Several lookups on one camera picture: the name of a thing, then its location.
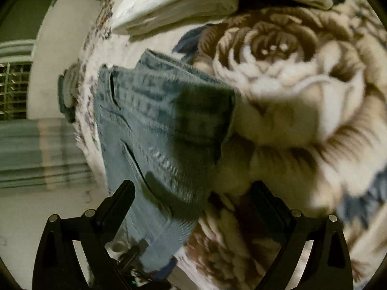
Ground green striped curtain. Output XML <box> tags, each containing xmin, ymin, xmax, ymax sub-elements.
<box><xmin>1</xmin><ymin>118</ymin><xmax>96</xmax><ymax>190</ymax></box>

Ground blue denim pants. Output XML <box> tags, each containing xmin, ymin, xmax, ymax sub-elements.
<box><xmin>94</xmin><ymin>50</ymin><xmax>236</xmax><ymax>272</ymax></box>

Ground floral bed blanket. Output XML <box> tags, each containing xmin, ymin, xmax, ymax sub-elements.
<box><xmin>75</xmin><ymin>0</ymin><xmax>386</xmax><ymax>289</ymax></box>

